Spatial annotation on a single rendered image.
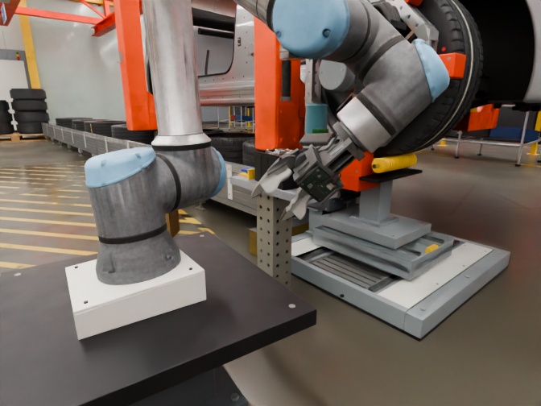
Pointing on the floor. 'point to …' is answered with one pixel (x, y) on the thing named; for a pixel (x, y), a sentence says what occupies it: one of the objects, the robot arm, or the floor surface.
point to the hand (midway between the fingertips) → (270, 203)
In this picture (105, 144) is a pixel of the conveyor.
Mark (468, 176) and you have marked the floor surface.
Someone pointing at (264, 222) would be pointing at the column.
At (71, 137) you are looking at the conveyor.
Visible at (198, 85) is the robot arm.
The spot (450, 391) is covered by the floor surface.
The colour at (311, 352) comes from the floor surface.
